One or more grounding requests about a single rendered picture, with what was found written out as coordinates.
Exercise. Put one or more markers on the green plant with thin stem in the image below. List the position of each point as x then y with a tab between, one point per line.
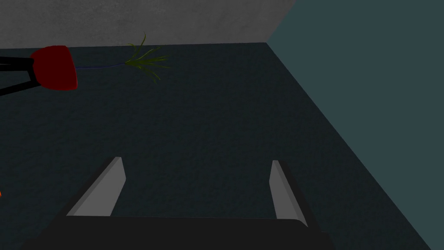
144	61

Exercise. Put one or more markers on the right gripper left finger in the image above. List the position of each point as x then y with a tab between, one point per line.
100	194

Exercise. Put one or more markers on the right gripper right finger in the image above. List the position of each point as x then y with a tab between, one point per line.
286	198

